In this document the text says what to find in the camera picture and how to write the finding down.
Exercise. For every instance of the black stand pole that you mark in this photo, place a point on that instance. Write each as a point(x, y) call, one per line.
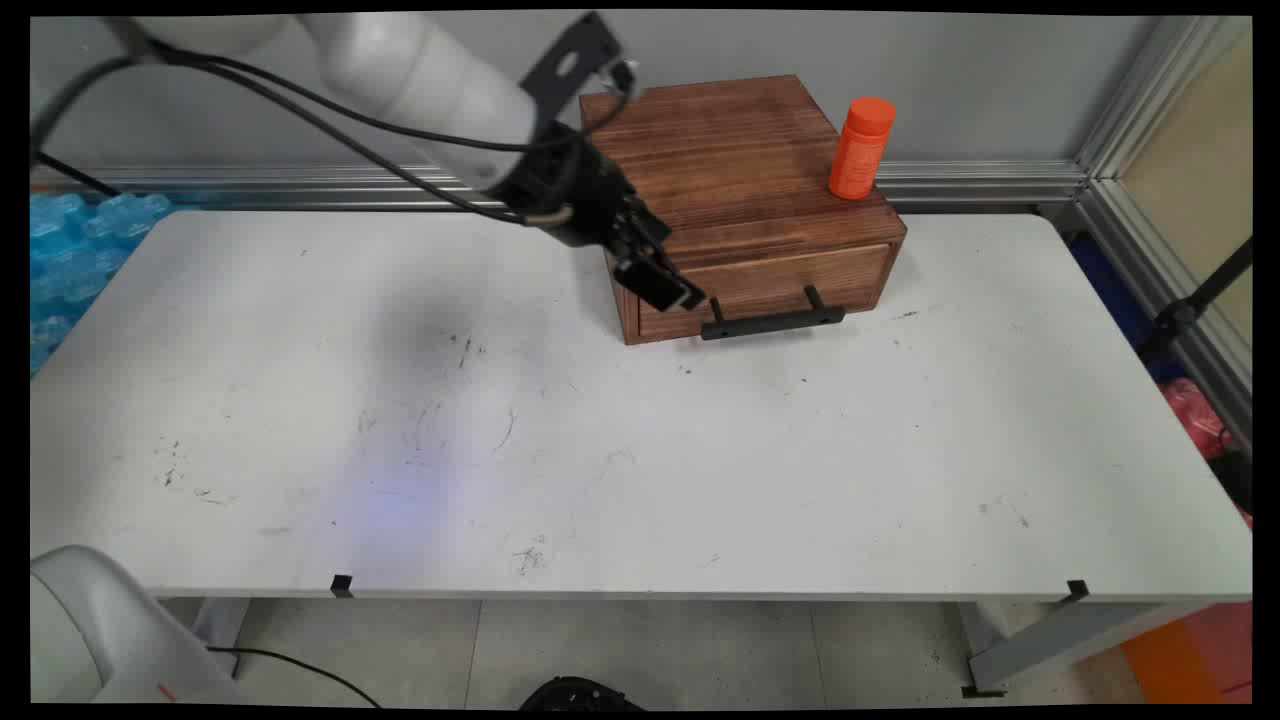
point(1190, 305)

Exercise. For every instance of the brown wooden drawer cabinet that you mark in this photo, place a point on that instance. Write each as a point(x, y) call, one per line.
point(720, 160)

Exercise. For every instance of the black wrist camera mount plate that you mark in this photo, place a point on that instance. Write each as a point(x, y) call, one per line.
point(565, 62)

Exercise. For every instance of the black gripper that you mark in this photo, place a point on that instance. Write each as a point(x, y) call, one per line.
point(570, 190)

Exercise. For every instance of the orange box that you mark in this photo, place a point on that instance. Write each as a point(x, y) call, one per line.
point(1190, 655)

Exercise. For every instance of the blue bubble wrap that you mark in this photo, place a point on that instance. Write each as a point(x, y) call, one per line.
point(75, 260)

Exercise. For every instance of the black round floor object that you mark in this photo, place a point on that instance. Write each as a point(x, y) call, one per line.
point(580, 693)

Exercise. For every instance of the white robot base link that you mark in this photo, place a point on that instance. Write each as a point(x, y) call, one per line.
point(90, 630)

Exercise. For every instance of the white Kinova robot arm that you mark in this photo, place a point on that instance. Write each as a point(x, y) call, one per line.
point(420, 70)

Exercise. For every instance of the blue crate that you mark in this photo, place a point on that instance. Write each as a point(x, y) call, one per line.
point(1125, 300)

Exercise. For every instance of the orange plastic bottle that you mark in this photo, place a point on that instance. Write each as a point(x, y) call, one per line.
point(860, 150)

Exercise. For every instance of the red plastic bag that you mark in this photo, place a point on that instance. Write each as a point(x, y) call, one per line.
point(1195, 415)

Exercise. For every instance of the grey table leg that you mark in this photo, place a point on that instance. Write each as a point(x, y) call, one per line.
point(1060, 640)

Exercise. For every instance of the black tape mark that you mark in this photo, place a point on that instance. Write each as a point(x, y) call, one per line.
point(1076, 590)
point(341, 586)

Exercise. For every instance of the slanted aluminium frame post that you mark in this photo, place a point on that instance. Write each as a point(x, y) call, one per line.
point(1150, 200)

